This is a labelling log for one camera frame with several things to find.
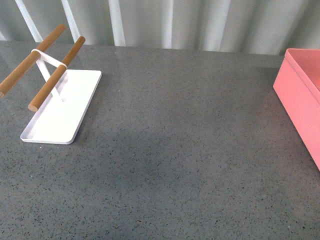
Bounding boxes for white towel rack stand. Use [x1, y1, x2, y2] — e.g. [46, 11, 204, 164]
[0, 24, 102, 145]

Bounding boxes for white pleated curtain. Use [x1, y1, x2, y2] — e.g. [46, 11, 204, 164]
[0, 0, 320, 55]

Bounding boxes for pink plastic box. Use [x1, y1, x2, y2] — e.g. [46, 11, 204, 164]
[273, 48, 320, 167]

